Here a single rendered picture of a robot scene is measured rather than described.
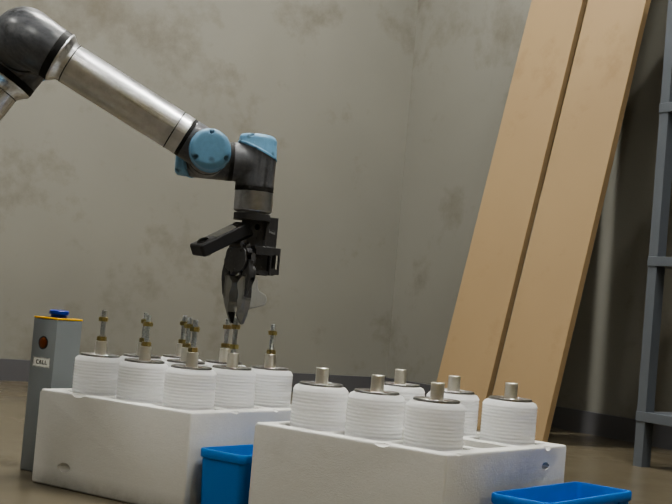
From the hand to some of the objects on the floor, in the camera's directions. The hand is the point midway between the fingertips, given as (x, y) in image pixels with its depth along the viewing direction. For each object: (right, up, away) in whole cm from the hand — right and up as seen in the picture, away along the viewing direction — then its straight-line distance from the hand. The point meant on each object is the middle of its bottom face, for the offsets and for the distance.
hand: (233, 316), depth 241 cm
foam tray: (+31, -37, -25) cm, 54 cm away
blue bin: (+8, -35, -12) cm, 38 cm away
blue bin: (+56, -39, -37) cm, 77 cm away
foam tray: (-12, -34, +6) cm, 37 cm away
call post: (-40, -32, +16) cm, 54 cm away
